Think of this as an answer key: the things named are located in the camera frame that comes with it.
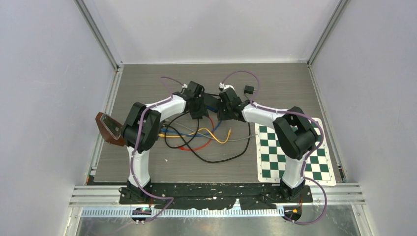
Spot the black switch with blue ports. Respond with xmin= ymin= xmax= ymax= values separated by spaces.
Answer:
xmin=203 ymin=93 xmax=220 ymax=113

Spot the blue ethernet cable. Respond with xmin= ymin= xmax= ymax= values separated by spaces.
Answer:
xmin=160 ymin=120 xmax=223 ymax=138

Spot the black power adapter with cord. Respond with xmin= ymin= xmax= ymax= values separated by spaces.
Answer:
xmin=243 ymin=85 xmax=258 ymax=102

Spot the grey ethernet cable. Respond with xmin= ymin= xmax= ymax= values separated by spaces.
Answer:
xmin=164 ymin=120 xmax=258 ymax=143

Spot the plain black network switch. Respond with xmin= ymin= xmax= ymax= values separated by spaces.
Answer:
xmin=158 ymin=119 xmax=169 ymax=137

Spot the long black ethernet cable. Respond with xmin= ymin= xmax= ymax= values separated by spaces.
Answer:
xmin=159 ymin=122 xmax=251 ymax=164

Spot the red ethernet cable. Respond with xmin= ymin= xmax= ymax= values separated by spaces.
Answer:
xmin=177 ymin=117 xmax=215 ymax=152

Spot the orange ethernet cable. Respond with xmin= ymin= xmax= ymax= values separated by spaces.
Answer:
xmin=158 ymin=127 xmax=233 ymax=145

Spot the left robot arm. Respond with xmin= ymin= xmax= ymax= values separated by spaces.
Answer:
xmin=121 ymin=81 xmax=208 ymax=204

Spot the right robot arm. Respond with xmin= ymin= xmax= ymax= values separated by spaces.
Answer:
xmin=219 ymin=83 xmax=324 ymax=202

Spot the green white chessboard mat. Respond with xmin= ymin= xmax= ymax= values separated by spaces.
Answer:
xmin=255 ymin=123 xmax=336 ymax=186

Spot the brown object at left edge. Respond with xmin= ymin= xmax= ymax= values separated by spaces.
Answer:
xmin=95 ymin=112 xmax=125 ymax=147

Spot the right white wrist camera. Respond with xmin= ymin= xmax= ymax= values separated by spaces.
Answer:
xmin=219 ymin=83 xmax=235 ymax=92

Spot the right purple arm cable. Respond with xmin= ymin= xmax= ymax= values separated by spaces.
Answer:
xmin=219 ymin=70 xmax=328 ymax=226

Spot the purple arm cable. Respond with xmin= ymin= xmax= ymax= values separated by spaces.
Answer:
xmin=219 ymin=70 xmax=328 ymax=226
xmin=129 ymin=76 xmax=174 ymax=223

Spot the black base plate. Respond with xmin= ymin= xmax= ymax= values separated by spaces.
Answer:
xmin=119 ymin=182 xmax=313 ymax=210

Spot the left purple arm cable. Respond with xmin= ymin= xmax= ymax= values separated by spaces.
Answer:
xmin=129 ymin=76 xmax=174 ymax=223

